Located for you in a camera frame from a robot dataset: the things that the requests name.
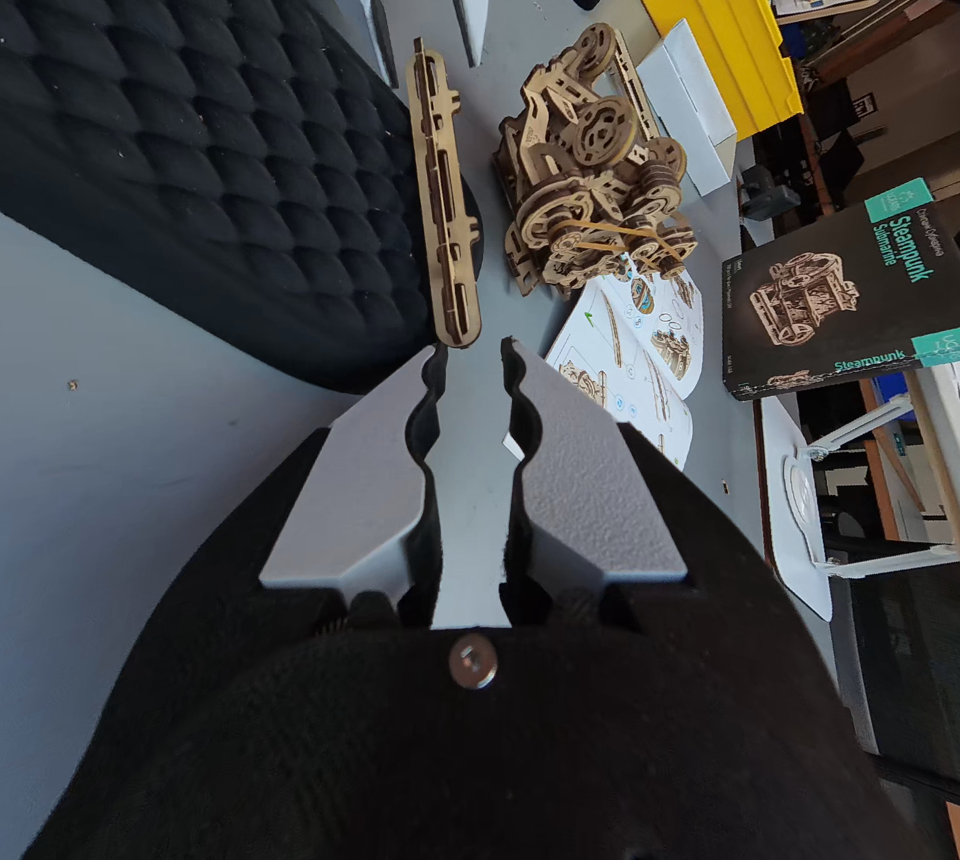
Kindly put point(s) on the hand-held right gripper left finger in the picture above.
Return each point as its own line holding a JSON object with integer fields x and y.
{"x": 345, "y": 493}

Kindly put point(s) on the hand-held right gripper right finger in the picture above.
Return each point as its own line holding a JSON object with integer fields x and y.
{"x": 600, "y": 500}

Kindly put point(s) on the wooden submarine model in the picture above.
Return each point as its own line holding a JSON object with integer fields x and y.
{"x": 592, "y": 185}

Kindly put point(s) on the oblong slotted wooden part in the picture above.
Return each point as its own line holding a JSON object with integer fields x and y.
{"x": 442, "y": 215}

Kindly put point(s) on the black model kit box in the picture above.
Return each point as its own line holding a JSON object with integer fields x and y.
{"x": 825, "y": 320}

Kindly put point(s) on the illustrated assembly booklet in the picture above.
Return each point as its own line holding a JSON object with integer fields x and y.
{"x": 637, "y": 380}

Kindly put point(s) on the white document stand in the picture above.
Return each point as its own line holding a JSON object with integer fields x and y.
{"x": 795, "y": 538}

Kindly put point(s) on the large black honeycomb cushion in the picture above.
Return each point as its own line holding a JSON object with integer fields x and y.
{"x": 187, "y": 140}

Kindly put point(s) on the yellow plastic bin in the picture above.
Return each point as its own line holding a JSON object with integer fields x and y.
{"x": 720, "y": 5}

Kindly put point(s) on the white cardboard box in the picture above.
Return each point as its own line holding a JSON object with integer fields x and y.
{"x": 690, "y": 103}

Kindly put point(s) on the blue plastic bin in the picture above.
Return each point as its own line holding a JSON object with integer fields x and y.
{"x": 892, "y": 395}

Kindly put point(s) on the small black device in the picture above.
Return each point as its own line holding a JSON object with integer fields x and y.
{"x": 769, "y": 197}

